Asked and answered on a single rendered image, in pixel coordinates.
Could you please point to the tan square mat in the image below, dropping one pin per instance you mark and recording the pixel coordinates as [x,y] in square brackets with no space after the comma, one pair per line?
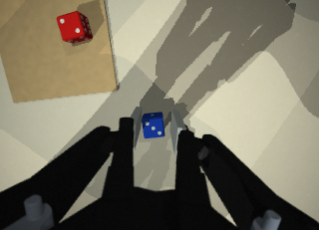
[39,65]

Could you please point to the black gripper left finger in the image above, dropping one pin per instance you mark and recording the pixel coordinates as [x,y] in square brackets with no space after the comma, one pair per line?
[41,201]

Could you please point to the blue die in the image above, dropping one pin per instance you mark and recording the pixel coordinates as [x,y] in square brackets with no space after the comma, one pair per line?
[153,125]

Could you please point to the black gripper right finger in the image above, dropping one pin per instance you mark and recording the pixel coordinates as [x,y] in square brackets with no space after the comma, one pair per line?
[249,201]

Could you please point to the red die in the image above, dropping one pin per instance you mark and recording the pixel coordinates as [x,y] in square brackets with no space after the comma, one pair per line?
[74,27]

